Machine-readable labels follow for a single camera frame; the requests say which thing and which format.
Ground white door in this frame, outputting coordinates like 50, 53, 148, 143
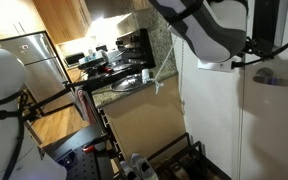
237, 0, 288, 180

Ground granite kitchen counter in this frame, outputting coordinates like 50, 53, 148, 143
92, 69, 177, 109

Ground white light switch plate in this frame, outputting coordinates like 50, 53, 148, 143
197, 58, 235, 72

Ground silver door lever handle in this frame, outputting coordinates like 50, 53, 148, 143
253, 67, 288, 87

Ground black coffee machine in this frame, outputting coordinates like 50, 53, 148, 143
115, 29, 156, 69

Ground black shoe rack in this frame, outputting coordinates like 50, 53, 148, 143
148, 132, 231, 180

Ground white sneaker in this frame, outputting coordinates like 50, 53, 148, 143
131, 153, 159, 180

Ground stainless steel refrigerator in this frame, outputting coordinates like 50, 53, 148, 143
0, 31, 69, 102

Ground black perforated robot table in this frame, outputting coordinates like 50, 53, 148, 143
44, 124, 114, 180

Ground red towel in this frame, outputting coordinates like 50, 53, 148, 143
75, 87, 97, 124

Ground wooden upper cabinets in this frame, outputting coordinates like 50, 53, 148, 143
0, 0, 91, 44

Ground black electronic door lock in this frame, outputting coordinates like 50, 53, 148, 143
252, 0, 288, 55

